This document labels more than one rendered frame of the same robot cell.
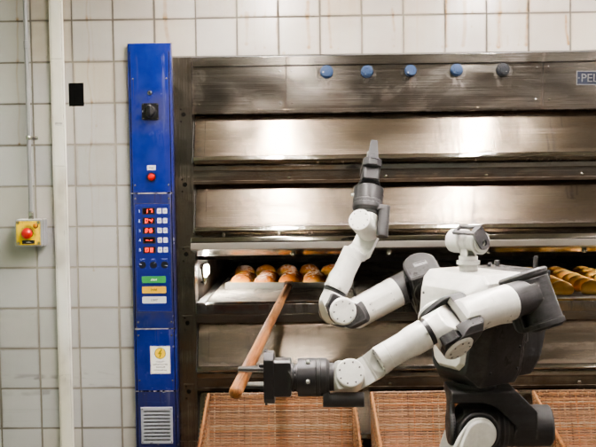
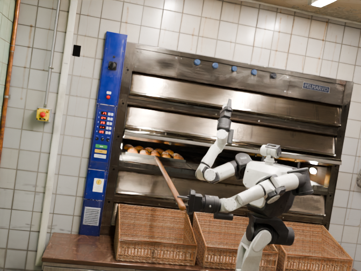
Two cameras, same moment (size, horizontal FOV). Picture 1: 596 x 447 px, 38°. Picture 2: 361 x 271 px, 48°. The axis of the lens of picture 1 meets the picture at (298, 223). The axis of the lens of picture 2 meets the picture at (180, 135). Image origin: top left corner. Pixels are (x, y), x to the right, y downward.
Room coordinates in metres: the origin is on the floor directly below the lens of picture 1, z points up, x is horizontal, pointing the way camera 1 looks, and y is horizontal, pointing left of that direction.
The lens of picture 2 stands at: (0.01, 0.56, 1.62)
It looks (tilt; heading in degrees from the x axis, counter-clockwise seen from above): 3 degrees down; 349
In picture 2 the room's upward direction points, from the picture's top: 9 degrees clockwise
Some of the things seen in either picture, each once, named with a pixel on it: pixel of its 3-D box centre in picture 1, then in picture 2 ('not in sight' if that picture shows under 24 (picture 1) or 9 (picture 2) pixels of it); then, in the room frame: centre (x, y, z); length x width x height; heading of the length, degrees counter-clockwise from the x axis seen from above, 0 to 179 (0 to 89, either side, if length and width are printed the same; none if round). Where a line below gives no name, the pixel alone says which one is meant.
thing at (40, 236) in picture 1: (31, 232); (43, 114); (3.18, 0.99, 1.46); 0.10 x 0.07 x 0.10; 89
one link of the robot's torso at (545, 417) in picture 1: (498, 415); (270, 229); (2.33, -0.55, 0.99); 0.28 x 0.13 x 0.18; 90
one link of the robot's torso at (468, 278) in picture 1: (484, 317); (271, 186); (2.35, -0.51, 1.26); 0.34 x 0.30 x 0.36; 31
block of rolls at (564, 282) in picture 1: (558, 278); not in sight; (3.63, -1.10, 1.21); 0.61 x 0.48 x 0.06; 179
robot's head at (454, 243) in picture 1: (466, 245); (269, 153); (2.32, -0.46, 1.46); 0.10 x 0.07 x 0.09; 31
